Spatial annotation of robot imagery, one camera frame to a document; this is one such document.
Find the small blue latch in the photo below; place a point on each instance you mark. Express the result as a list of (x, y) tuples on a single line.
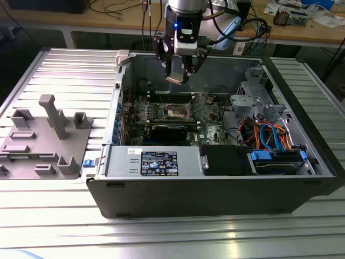
[(87, 163)]

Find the grey power supply unit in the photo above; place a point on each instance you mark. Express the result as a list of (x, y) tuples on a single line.
[(118, 162)]

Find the black graphics card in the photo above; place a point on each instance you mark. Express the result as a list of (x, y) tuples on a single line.
[(168, 133)]

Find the pale blue plastic object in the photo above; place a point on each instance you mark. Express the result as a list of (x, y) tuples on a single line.
[(16, 255)]

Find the round coin battery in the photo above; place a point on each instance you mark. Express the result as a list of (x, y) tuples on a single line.
[(210, 100)]

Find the small CPU plate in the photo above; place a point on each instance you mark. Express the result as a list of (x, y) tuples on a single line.
[(175, 76)]

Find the pale blue teach pendant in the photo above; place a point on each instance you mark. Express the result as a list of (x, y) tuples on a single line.
[(229, 28)]

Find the silver metal drive cage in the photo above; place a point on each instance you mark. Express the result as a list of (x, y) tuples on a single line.
[(244, 102)]

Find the white labelled adapter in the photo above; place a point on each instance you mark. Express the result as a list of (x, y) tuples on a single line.
[(239, 49)]

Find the grey plastic parts rack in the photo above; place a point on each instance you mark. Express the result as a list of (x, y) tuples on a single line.
[(40, 151)]

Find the copper finned cooler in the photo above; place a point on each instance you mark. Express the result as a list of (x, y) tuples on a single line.
[(281, 17)]

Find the green motherboard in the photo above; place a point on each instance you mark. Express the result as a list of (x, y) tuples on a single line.
[(207, 116)]

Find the black drive bay box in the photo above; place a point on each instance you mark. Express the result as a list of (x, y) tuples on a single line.
[(223, 160)]

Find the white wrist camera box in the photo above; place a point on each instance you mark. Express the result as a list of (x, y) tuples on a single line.
[(186, 46)]

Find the black open PC case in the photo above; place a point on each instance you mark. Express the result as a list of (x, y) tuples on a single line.
[(188, 197)]

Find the black round plastic part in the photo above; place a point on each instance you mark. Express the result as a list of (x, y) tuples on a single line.
[(143, 85)]

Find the long wooden desk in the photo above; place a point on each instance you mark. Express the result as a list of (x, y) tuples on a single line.
[(113, 20)]

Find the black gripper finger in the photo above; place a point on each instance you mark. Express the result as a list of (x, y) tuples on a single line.
[(168, 71), (186, 76)]

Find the blue cardboard box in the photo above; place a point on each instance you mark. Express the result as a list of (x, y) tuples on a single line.
[(318, 3)]

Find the large black equipment box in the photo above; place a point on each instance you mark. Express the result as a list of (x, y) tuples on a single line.
[(48, 6)]

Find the tall black desktop box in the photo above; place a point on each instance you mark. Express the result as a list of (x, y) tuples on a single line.
[(244, 8)]

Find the small black box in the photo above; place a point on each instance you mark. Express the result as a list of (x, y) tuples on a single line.
[(265, 28)]

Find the installed RAM stick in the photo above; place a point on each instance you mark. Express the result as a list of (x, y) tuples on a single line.
[(192, 126)]

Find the green circuit device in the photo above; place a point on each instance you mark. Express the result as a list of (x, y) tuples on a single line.
[(299, 19)]

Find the CPU socket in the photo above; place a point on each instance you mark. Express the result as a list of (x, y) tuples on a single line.
[(175, 112)]

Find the white paper sheets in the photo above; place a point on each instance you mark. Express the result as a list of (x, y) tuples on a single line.
[(327, 21)]

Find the hard disk in blue carrier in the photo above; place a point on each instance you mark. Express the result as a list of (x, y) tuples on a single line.
[(277, 166)]

